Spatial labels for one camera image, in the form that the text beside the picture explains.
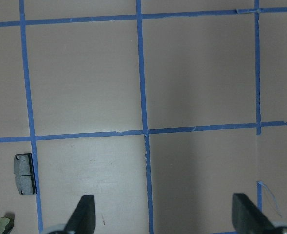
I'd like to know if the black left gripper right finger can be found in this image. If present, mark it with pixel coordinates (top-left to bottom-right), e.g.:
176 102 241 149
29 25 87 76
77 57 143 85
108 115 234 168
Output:
232 193 275 234

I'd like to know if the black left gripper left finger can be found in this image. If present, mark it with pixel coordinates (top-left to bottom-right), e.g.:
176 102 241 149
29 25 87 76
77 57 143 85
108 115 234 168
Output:
64 195 96 234

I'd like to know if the curved brake shoe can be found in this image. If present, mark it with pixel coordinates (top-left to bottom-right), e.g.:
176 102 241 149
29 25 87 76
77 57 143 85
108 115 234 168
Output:
0 213 15 234

